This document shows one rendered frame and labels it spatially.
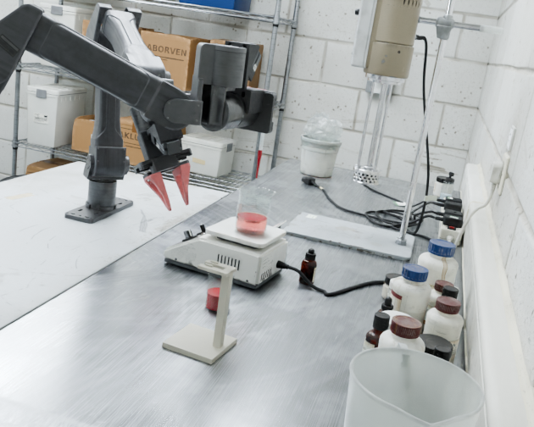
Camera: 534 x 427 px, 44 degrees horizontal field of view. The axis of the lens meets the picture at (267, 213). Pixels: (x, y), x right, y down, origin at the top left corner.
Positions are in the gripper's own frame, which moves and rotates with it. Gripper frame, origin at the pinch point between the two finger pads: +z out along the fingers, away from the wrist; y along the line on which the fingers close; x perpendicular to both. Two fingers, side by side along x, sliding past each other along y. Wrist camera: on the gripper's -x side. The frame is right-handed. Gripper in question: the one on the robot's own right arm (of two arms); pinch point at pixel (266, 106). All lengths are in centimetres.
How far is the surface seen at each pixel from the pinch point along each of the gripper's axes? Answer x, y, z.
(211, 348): 31.2, -10.1, -30.7
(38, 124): 53, 210, 171
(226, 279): 20.7, -10.8, -29.9
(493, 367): 22, -47, -29
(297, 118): 32, 84, 233
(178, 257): 30.0, 11.3, -5.6
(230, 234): 23.3, 1.9, -4.2
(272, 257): 26.9, -5.3, -0.2
